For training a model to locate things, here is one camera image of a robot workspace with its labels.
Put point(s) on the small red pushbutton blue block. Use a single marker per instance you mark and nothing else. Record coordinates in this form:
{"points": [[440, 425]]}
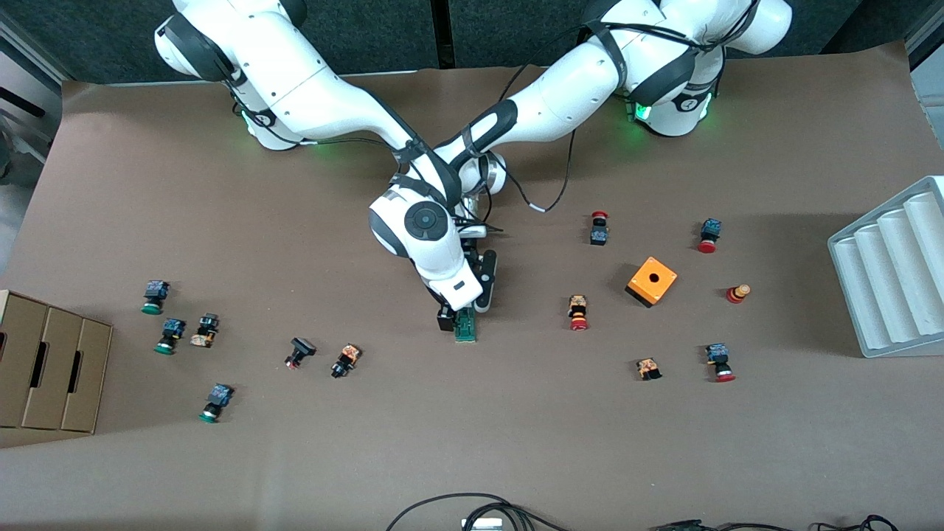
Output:
{"points": [[599, 234]]}

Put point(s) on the red mushroom pushbutton blue block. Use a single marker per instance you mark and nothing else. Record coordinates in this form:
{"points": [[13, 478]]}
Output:
{"points": [[710, 228], [717, 354]]}

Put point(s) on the white plug connector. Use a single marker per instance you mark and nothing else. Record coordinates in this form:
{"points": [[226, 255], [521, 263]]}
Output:
{"points": [[483, 523]]}

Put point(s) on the red mushroom pushbutton orange block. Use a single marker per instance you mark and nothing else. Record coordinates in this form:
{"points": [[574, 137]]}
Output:
{"points": [[577, 306]]}

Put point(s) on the brown cardboard divider box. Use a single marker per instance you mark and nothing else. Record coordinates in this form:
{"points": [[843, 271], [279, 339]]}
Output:
{"points": [[22, 354]]}

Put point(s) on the orange contact block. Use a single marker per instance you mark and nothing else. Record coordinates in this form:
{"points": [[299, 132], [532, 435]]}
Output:
{"points": [[648, 367]]}

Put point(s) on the black square pushbutton red terminals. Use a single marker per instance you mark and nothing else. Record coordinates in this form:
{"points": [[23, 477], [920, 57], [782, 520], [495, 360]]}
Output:
{"points": [[301, 346]]}

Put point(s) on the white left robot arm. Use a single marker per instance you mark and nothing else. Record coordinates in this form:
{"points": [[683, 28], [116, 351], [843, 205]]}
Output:
{"points": [[575, 81]]}

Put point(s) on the black pushbutton orange block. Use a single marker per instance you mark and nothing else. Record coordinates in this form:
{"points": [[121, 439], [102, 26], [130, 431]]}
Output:
{"points": [[346, 358], [205, 328]]}

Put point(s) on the orange button enclosure box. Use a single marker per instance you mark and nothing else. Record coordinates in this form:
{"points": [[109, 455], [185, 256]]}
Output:
{"points": [[666, 279]]}

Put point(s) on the brown paper table cover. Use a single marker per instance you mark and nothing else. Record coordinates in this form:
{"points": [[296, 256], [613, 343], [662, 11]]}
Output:
{"points": [[472, 442]]}

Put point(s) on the red mushroom button head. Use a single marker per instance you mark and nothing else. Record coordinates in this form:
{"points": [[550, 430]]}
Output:
{"points": [[736, 295]]}

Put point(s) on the grey metal rack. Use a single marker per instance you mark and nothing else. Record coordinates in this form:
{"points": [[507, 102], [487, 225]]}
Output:
{"points": [[29, 66], [931, 81]]}

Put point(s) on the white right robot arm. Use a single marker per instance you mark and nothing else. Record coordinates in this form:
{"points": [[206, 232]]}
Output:
{"points": [[295, 66]]}

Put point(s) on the green mushroom pushbutton blue block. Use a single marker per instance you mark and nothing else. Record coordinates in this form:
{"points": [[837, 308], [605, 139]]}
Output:
{"points": [[219, 396], [172, 328], [155, 291]]}

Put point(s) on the grey ridged tray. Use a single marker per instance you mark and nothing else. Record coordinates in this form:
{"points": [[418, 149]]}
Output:
{"points": [[892, 280]]}

